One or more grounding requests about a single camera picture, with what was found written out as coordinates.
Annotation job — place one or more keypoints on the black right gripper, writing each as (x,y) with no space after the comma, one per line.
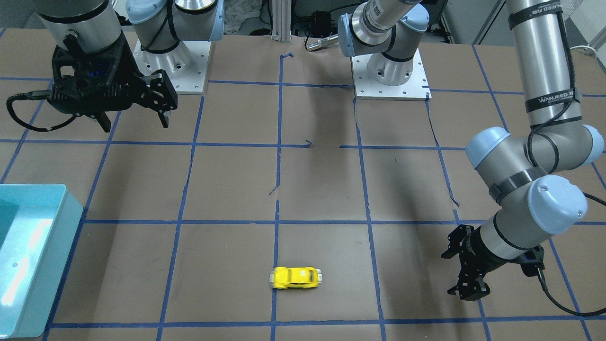
(133,72)

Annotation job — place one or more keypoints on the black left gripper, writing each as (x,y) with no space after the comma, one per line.
(477,250)

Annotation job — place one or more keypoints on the yellow toy beetle car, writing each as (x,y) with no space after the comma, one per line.
(295,277)

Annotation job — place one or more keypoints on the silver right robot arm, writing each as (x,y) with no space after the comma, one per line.
(159,24)

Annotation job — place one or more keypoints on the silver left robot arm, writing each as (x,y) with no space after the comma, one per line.
(521,174)

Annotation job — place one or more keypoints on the light blue plastic bin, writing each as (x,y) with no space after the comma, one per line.
(38,225)

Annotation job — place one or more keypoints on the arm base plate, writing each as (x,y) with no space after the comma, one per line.
(186,66)
(377,78)

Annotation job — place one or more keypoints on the aluminium frame post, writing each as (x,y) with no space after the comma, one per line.
(281,13)

